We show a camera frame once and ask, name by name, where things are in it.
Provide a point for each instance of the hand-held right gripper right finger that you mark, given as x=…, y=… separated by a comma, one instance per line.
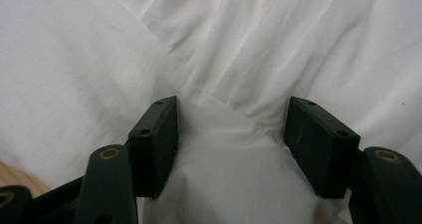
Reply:
x=320, y=151

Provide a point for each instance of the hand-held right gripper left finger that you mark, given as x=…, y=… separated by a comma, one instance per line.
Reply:
x=154, y=151

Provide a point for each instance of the white skirt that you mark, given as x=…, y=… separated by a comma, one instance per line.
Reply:
x=232, y=51

